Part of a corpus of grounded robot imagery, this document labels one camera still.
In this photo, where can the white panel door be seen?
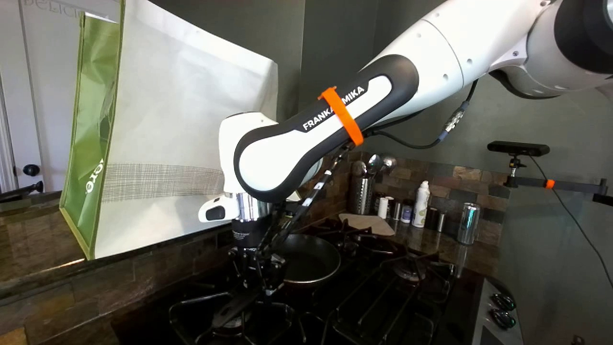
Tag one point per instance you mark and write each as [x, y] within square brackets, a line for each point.
[44, 82]

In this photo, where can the small white cup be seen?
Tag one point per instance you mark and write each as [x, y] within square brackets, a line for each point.
[383, 207]

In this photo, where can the silver drink can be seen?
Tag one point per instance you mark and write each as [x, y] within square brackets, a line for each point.
[467, 222]

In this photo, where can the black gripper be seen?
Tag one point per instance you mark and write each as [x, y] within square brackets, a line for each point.
[249, 245]

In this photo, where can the dark cup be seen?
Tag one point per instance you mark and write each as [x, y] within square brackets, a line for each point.
[434, 218]

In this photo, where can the black frying pan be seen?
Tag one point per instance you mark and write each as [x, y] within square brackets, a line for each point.
[312, 258]

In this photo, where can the black stereo camera bar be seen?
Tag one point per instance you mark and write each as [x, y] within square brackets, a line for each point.
[517, 147]

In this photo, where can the white plastic bottle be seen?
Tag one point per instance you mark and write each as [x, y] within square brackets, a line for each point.
[419, 207]

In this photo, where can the white green catering bag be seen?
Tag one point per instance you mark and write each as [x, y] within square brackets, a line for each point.
[159, 126]

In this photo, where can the silver metal bottle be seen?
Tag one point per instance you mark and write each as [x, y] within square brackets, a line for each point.
[362, 188]

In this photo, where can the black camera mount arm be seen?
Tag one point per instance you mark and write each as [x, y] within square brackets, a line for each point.
[574, 184]

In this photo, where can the black gas stove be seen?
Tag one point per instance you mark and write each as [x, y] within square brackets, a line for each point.
[383, 293]

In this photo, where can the black stove knob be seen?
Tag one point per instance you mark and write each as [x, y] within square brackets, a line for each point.
[503, 301]
[501, 318]

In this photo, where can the black door knob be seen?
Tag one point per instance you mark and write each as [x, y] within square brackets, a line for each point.
[30, 168]

